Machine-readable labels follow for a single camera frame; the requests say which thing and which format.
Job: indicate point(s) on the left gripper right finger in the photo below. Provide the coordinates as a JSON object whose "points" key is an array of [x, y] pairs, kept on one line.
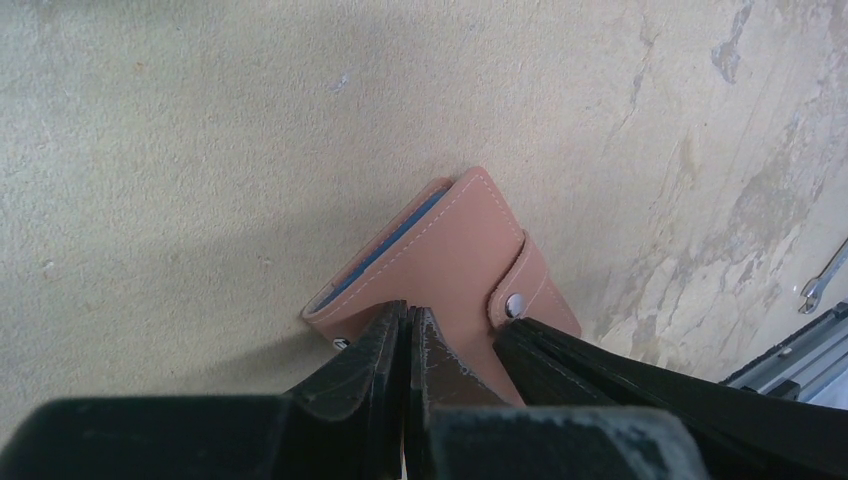
{"points": [[452, 429]]}

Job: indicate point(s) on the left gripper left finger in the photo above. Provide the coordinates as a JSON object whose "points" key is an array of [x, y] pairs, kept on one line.
{"points": [[345, 419]]}

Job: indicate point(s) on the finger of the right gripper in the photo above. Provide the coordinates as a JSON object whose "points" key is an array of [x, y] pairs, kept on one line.
{"points": [[740, 434]]}

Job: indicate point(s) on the silver wrench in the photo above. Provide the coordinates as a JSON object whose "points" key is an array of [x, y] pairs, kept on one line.
{"points": [[813, 291]]}

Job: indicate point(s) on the aluminium frame rail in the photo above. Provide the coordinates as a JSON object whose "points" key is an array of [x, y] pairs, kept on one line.
{"points": [[803, 364]]}

